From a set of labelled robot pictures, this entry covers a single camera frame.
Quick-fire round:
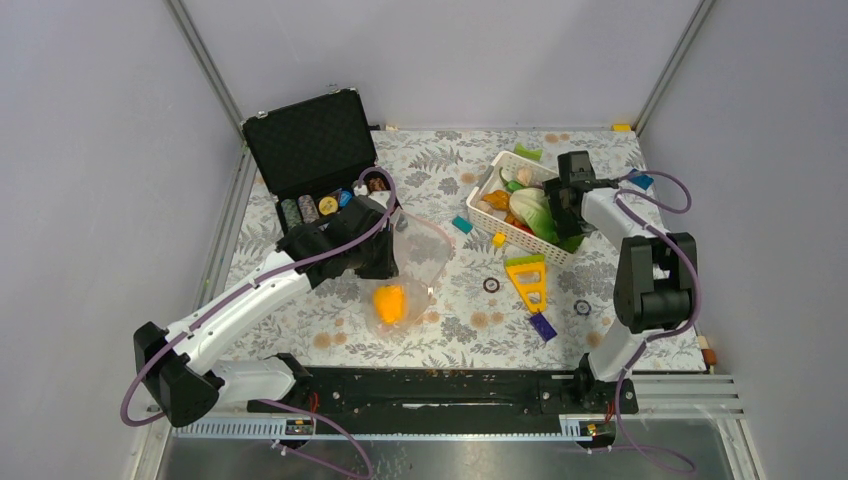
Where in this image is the yellow bell pepper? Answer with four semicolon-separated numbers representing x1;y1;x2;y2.
373;285;407;325

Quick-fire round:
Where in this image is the clear zip top bag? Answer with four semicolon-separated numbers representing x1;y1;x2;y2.
360;210;453;339

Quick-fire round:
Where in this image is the green lettuce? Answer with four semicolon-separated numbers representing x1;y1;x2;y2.
509;187;584;254

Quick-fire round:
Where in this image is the white plastic basket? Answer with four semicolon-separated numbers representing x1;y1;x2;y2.
465;151;585;266

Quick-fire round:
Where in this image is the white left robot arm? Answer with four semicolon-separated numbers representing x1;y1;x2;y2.
121;192;398;427

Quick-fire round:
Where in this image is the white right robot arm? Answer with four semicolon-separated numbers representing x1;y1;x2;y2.
543;151;700;412

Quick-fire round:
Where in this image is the orange brown food piece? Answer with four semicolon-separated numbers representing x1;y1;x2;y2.
481;190;511;211

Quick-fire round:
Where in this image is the green plastic piece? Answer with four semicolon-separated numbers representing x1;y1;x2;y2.
513;143;544;162

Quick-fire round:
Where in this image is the blue toy brick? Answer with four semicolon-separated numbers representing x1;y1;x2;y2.
625;169;654;191

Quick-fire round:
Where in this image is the teal toy block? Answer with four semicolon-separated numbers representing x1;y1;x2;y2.
451;216;473;234

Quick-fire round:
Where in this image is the yellow triangular plastic tool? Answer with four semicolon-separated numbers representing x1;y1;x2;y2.
504;254;547;313

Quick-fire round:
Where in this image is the small yellow toy block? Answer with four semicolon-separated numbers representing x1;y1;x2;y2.
492;232;507;248

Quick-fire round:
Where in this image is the black poker chip case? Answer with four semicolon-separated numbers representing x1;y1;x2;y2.
241;88;378;232

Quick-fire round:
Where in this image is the floral table mat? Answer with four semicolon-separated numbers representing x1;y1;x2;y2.
218;129;708;372

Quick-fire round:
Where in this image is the purple toy brick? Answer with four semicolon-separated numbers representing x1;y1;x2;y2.
528;312;557;342

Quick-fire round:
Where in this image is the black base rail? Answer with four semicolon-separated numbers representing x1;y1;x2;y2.
280;367;639;435

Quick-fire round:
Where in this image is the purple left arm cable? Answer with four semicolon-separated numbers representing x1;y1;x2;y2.
119;166;399;480

